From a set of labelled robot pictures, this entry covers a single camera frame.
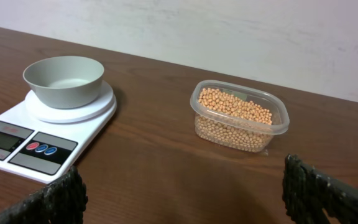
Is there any white digital kitchen scale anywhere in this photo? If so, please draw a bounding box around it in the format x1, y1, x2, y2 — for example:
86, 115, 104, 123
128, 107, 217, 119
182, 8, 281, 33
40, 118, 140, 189
0, 82, 117, 184

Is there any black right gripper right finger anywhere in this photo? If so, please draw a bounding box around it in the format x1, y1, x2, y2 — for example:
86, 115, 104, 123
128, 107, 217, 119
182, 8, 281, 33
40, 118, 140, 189
282, 154, 358, 224

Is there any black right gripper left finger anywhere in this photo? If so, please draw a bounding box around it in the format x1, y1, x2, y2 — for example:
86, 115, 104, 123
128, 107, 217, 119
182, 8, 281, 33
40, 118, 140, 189
0, 166, 88, 224

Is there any pile of soybeans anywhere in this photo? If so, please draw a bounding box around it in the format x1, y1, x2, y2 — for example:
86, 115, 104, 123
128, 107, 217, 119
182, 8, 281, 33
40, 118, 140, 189
195, 87, 273, 152

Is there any grey-green plastic bowl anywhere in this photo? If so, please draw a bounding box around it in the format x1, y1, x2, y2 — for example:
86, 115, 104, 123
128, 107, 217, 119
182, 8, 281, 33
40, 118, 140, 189
23, 56, 104, 109

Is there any clear plastic container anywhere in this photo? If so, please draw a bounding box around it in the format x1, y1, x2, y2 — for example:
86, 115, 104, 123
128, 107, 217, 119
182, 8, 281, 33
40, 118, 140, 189
190, 80, 290, 153

